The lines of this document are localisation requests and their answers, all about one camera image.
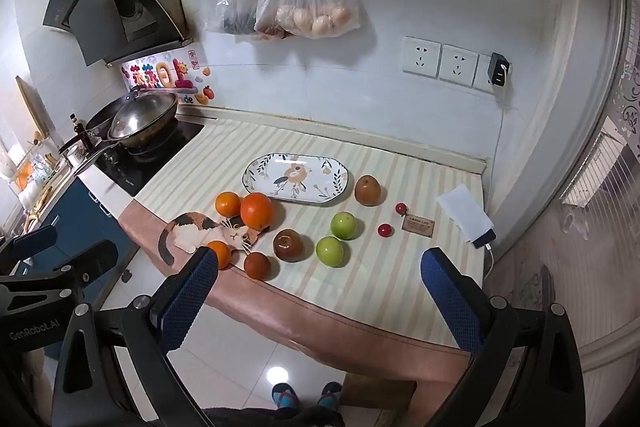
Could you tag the blue slipper left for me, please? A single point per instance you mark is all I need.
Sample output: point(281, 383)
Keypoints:
point(284, 397)

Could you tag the cherry tomato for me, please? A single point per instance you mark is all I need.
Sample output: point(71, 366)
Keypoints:
point(385, 230)
point(401, 208)

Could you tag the black range hood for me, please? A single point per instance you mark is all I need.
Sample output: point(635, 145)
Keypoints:
point(114, 31)

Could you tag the small dark orange front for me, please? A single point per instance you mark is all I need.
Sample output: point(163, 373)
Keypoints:
point(257, 266)

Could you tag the steel wok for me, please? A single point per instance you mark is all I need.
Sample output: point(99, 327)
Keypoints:
point(136, 123)

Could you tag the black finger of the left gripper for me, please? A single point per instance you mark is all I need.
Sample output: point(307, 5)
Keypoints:
point(77, 272)

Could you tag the blue slipper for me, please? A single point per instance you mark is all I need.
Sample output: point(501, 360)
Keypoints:
point(284, 397)
point(330, 396)

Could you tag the small brown card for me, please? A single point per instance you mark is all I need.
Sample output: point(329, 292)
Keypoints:
point(418, 225)

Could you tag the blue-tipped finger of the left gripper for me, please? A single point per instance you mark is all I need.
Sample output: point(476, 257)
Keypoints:
point(30, 244)

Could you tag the black stove top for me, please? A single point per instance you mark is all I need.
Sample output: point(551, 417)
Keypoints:
point(133, 167)

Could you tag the large orange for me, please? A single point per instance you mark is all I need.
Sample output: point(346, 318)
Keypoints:
point(256, 211)

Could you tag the green apple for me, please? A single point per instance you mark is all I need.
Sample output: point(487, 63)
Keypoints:
point(343, 225)
point(330, 251)

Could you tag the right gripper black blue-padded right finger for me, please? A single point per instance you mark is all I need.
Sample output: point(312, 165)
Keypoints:
point(547, 389)

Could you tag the white wall socket left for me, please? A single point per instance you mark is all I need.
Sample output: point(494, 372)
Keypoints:
point(420, 57)

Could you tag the white wall socket middle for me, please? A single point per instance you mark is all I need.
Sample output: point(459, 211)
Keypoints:
point(457, 65)

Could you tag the blue slipper right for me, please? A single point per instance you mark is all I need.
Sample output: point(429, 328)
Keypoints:
point(330, 396)

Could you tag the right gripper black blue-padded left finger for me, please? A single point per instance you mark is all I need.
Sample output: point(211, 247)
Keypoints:
point(90, 387)

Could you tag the floral oval ceramic plate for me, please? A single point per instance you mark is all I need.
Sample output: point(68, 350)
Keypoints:
point(307, 179)

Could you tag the black charger plug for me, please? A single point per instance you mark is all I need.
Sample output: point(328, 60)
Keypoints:
point(498, 70)

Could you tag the striped table cloth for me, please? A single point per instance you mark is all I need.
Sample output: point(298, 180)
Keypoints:
point(372, 315)

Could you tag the white wall socket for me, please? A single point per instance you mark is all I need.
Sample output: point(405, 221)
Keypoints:
point(457, 65)
point(420, 57)
point(481, 80)

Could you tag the dark red apple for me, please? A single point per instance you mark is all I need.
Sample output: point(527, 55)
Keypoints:
point(288, 245)

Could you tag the cat shaped mat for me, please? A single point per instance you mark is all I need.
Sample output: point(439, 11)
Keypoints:
point(185, 234)

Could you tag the white power bank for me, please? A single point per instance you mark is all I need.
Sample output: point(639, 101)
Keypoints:
point(462, 208)

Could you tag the colourful wall stickers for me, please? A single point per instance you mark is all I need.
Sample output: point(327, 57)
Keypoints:
point(181, 71)

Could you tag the small orange back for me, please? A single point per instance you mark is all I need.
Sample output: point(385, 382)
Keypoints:
point(228, 204)

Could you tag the brownish red apple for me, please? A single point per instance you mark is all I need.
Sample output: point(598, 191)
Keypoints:
point(368, 192)

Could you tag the white wall socket right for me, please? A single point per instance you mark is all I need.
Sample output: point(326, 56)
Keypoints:
point(481, 80)

